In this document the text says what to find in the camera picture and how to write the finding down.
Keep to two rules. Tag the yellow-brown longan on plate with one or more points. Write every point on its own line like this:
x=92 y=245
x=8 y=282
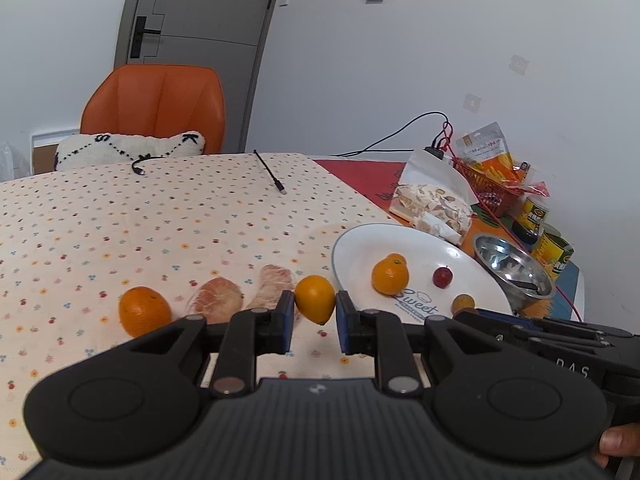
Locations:
x=462 y=302

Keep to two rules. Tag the white framed board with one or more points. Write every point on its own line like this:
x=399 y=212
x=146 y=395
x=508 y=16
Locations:
x=43 y=146

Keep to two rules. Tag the orange snack bag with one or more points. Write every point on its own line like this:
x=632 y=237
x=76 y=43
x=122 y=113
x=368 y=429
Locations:
x=486 y=151

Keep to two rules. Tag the white plate with blue rim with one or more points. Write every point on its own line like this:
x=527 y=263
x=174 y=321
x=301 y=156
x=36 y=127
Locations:
x=359 y=249

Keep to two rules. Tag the black cable short end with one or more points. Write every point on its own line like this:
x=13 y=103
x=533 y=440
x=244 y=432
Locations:
x=137 y=166

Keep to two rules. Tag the stainless steel bowl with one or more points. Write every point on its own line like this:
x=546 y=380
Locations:
x=519 y=275

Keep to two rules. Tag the red plastic basket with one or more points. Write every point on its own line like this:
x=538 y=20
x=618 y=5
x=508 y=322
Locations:
x=494 y=196

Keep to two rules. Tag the dark red cherry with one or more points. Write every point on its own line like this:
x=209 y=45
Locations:
x=442 y=277

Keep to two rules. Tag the small orange on plate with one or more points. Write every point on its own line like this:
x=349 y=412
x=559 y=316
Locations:
x=390 y=276

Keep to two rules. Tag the person right hand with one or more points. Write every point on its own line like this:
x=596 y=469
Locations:
x=621 y=441

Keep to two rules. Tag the orange chair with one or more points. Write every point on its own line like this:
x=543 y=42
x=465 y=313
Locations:
x=160 y=101

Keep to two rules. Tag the small yellow-orange kumquat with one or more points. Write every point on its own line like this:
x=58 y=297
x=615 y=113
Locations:
x=315 y=299

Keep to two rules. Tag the grey door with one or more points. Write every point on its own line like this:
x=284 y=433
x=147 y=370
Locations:
x=227 y=36

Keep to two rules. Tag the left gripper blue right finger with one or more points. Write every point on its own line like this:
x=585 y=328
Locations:
x=357 y=330

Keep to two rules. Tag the white pillow with black letters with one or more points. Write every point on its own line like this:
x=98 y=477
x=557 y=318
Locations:
x=85 y=150

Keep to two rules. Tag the black cable long end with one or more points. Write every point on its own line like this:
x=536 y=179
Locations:
x=277 y=183

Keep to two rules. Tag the floral tablecloth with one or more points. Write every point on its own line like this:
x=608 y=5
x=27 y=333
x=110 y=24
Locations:
x=73 y=242

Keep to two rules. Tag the large orange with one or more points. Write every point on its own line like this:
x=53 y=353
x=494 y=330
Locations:
x=141 y=310

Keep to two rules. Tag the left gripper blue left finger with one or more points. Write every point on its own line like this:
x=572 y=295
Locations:
x=275 y=327

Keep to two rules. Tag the black power adapter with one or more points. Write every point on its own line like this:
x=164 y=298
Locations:
x=437 y=152

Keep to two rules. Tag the black door handle lock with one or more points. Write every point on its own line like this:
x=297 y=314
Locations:
x=139 y=33

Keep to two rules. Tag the yellow tin can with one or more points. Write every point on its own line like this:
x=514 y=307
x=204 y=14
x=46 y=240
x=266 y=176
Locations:
x=553 y=253
x=527 y=223

